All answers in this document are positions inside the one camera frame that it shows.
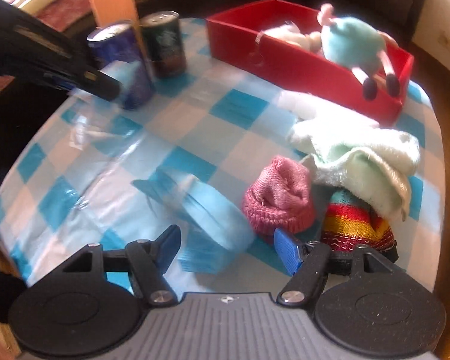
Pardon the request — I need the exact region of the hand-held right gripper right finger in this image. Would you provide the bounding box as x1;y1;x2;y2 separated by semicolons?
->
274;229;411;306

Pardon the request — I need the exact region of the dark green drink can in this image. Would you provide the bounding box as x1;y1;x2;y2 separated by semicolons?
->
139;10;187;79

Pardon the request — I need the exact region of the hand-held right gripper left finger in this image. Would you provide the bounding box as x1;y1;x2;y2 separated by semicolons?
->
62;225;181;305

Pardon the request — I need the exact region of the striped knitted sock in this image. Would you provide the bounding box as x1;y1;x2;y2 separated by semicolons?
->
320;189;398;263

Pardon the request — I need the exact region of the dark wooden bed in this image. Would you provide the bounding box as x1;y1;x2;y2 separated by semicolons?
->
0;0;312;34

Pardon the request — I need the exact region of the light green towel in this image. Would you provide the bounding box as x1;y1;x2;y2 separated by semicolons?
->
289;118;421;221

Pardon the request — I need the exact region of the blue checkered tablecloth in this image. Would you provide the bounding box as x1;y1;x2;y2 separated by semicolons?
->
0;17;445;293

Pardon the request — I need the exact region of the blue drink can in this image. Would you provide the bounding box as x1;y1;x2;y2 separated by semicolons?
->
87;22;156;110

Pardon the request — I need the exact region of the red cardboard box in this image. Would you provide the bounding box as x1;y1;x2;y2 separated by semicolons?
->
205;0;414;126

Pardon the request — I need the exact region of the pink knit hat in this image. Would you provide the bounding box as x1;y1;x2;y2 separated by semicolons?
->
242;155;316;237

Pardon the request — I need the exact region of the teal plush toy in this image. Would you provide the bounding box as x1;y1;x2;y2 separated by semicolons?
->
317;3;402;101

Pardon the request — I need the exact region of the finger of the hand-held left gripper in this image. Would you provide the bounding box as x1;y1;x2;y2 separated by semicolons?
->
45;65;121;101

